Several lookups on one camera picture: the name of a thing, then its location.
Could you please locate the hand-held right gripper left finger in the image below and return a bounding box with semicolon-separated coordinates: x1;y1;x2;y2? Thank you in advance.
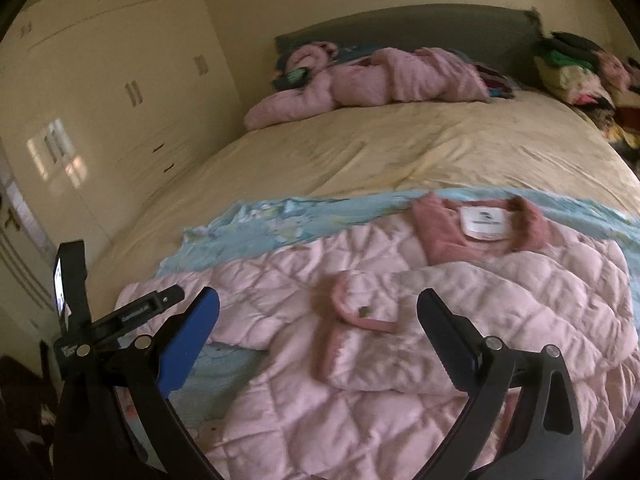
52;287;221;480

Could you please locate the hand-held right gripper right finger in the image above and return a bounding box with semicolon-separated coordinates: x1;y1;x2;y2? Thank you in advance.
416;287;586;480

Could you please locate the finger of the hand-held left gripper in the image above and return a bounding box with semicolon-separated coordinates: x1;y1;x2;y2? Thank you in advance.
91;284;185;347

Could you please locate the pink quilted jacket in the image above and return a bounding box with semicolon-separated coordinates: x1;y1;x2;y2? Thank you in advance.
114;195;640;480

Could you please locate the pile of mixed clothes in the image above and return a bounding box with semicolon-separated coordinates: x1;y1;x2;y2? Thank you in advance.
532;31;640;161

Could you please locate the white panelled door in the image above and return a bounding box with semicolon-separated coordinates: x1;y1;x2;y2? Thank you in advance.
0;160;63;346

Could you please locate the light blue printed blanket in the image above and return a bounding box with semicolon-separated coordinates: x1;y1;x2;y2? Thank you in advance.
117;187;640;441

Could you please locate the bed with beige cover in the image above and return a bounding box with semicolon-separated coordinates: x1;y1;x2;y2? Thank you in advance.
92;87;640;281

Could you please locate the cream wardrobe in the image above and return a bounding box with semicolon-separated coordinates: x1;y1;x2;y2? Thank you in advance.
0;0;246;271

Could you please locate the colourful striped cloth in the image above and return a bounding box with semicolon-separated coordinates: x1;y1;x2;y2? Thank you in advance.
472;62;517;102

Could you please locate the dark printed cloth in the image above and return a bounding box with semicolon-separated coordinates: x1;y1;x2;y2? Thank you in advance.
272;67;311;92

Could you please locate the pink fluffy garment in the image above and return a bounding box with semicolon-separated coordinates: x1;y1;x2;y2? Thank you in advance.
244;42;493;131

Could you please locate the grey headboard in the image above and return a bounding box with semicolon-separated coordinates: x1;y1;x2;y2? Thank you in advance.
274;4;546;93

